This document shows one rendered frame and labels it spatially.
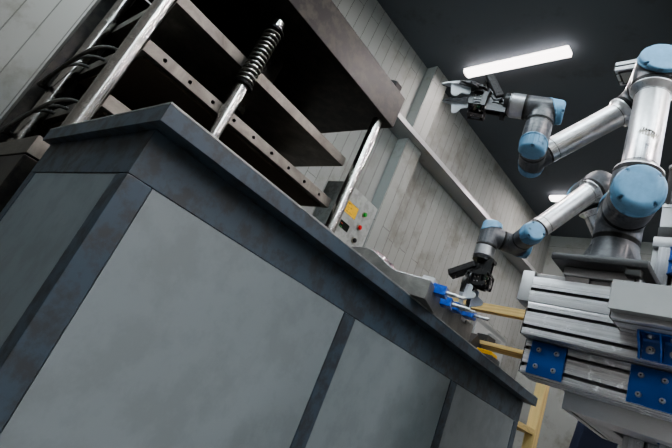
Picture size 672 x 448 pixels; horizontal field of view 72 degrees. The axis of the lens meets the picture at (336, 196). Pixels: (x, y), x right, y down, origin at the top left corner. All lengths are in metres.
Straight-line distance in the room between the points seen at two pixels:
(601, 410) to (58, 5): 3.66
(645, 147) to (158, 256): 1.19
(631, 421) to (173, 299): 1.08
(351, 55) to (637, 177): 1.42
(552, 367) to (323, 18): 1.65
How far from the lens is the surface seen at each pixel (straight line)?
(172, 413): 0.97
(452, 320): 1.70
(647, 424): 1.39
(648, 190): 1.33
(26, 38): 3.71
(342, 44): 2.28
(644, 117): 1.48
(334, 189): 2.51
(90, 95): 1.64
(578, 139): 1.59
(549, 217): 1.80
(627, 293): 1.20
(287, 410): 1.15
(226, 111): 1.87
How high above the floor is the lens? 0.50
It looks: 21 degrees up
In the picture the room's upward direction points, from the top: 24 degrees clockwise
